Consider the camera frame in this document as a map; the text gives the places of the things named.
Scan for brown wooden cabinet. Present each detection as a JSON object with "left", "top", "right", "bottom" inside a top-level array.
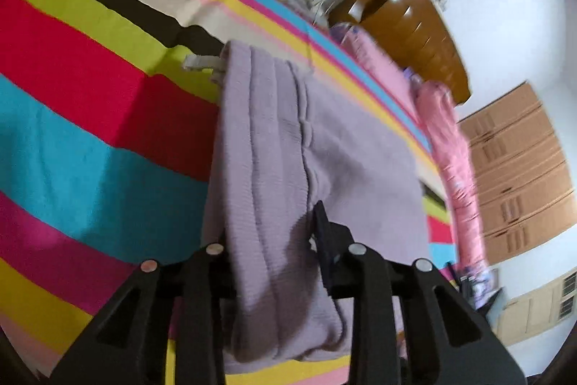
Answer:
[{"left": 329, "top": 0, "right": 473, "bottom": 105}]

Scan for pink fleece blanket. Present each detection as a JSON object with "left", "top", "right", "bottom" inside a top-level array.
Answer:
[{"left": 331, "top": 23, "right": 490, "bottom": 277}]

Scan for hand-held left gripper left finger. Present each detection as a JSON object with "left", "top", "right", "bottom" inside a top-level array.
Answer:
[{"left": 49, "top": 241, "right": 237, "bottom": 385}]

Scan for cream door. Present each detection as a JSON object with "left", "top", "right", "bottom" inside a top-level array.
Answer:
[{"left": 489, "top": 269, "right": 577, "bottom": 344}]

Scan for light wooden wardrobe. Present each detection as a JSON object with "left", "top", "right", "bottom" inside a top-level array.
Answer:
[{"left": 457, "top": 82, "right": 577, "bottom": 266}]

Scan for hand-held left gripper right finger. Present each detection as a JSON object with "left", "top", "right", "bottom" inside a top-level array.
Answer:
[{"left": 312, "top": 200, "right": 528, "bottom": 385}]

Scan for colourful striped blanket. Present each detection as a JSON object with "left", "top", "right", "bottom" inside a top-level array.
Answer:
[{"left": 0, "top": 0, "right": 461, "bottom": 385}]

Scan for lilac pants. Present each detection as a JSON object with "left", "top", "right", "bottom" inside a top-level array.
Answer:
[{"left": 182, "top": 40, "right": 431, "bottom": 377}]

